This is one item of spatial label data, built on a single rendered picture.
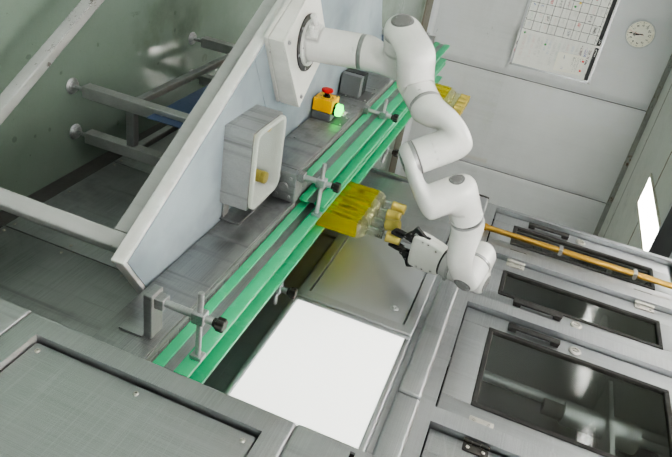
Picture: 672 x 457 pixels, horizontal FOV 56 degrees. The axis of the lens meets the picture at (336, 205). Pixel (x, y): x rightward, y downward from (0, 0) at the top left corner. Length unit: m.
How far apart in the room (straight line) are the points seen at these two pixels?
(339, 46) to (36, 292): 1.02
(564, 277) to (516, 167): 5.91
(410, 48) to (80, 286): 1.06
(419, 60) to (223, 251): 0.66
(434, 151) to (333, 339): 0.54
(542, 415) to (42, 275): 1.35
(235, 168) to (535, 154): 6.62
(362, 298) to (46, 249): 0.91
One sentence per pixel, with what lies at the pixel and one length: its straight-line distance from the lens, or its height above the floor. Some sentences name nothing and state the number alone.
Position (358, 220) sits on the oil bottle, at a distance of 1.84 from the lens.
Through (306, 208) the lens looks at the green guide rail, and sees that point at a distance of 1.83.
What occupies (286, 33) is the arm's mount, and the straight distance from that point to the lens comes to 1.65.
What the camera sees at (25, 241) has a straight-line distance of 2.01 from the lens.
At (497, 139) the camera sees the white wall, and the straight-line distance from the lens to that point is 7.99.
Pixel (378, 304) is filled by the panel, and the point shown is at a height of 1.20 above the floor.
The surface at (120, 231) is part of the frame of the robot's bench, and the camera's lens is 1.47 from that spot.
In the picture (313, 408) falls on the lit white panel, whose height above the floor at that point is 1.18.
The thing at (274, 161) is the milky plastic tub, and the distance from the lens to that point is 1.73.
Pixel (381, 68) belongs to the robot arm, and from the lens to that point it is 1.69.
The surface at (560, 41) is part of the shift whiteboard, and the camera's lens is 7.60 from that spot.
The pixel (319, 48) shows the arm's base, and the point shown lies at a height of 0.86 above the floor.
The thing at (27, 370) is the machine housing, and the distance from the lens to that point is 1.10.
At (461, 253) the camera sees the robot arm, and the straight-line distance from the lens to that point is 1.60.
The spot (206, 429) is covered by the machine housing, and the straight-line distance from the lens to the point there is 1.00.
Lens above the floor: 1.41
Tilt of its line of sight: 13 degrees down
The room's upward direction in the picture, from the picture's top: 108 degrees clockwise
